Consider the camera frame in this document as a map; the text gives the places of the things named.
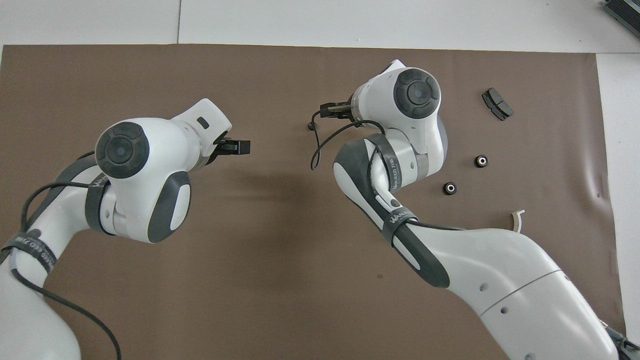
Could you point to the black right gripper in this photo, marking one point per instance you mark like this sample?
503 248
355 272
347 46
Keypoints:
348 111

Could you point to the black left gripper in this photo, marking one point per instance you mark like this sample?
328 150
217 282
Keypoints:
220 150

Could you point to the large black bearing gear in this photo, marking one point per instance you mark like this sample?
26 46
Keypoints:
481 161
450 188

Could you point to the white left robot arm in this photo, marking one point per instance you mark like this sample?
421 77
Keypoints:
150 165

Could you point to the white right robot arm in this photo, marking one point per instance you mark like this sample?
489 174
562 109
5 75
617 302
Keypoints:
500 270

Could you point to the brown paper table mat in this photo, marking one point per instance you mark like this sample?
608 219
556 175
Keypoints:
280 250

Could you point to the stacked grey brake pads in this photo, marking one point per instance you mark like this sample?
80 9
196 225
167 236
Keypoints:
497 104

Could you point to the dark ribbed metal device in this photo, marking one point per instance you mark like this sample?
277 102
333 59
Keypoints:
625 12

